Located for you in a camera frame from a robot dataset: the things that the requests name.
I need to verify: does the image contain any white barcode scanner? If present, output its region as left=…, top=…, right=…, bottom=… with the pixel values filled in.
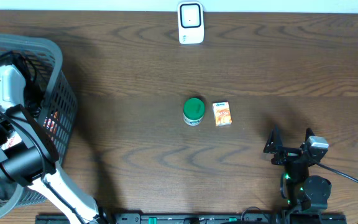
left=177, top=1, right=204, bottom=45

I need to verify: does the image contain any white Panadol medicine box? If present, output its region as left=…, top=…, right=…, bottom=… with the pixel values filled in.
left=1, top=132, right=22, bottom=151

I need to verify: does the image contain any green lid jar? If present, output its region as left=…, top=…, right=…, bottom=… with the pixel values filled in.
left=183, top=98, right=205, bottom=126

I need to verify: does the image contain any orange juice carton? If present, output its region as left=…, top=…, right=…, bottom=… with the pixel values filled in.
left=213, top=101, right=232, bottom=126

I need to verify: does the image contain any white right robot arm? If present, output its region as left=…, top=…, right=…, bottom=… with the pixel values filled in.
left=264, top=127, right=332, bottom=223

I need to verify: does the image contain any red Top chocolate bar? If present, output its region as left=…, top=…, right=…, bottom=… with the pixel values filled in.
left=44, top=111, right=59, bottom=134

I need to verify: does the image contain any grey plastic mesh basket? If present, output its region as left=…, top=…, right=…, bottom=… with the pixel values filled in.
left=0, top=34, right=78, bottom=218

